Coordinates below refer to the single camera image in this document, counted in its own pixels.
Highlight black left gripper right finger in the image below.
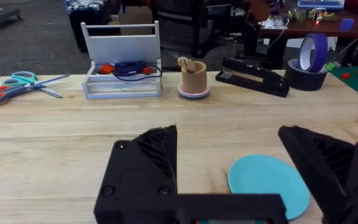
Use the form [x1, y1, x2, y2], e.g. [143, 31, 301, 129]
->
[278, 125, 358, 224]

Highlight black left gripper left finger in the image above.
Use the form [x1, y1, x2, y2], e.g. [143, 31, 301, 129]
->
[93, 124, 178, 224]

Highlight turquoise plate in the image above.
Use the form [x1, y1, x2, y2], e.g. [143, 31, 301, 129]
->
[227, 154, 311, 221]

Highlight black tape roll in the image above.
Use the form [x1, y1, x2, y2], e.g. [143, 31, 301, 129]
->
[283, 58, 329, 92]

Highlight wooden cup on coasters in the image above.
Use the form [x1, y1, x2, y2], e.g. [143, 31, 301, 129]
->
[177, 56, 211, 100]

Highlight purple tape roll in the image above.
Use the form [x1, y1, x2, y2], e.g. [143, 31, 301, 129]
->
[297, 32, 329, 73]

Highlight black stapler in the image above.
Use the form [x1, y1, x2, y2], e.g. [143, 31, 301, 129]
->
[215, 57, 290, 98]

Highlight teal scissors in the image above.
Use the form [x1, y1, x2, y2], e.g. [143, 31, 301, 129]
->
[1, 70, 63, 99]

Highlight brown desk with clutter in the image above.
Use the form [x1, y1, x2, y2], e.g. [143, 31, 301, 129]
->
[242, 0, 358, 70]

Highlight black office chair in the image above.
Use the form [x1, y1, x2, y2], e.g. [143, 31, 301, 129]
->
[151, 0, 232, 60]

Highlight orange and blue scissors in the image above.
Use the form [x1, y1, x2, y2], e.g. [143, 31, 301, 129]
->
[0, 73, 71, 108]

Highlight white box with cables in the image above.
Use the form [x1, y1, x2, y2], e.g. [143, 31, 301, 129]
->
[80, 20, 163, 100]

